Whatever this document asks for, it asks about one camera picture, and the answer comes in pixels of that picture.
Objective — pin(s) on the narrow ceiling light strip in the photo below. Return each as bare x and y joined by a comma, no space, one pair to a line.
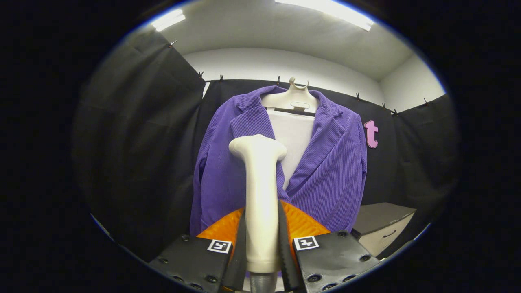
169,19

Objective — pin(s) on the white garment steamer head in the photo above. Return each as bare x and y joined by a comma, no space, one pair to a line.
260,203

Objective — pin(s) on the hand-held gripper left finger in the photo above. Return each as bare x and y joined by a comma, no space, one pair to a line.
240,252

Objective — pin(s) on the cream plastic hanger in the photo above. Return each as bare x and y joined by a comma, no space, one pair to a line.
291,99

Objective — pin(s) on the large ceiling light panel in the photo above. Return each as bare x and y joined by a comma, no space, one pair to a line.
325,8

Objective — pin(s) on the row of black clips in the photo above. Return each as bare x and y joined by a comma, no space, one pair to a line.
357,96

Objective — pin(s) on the grey drawer cabinet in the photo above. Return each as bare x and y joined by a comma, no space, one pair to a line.
378,219

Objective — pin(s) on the black backdrop cloth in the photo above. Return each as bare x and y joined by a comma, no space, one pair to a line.
142,142

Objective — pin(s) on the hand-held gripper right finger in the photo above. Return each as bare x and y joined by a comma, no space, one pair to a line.
284,252

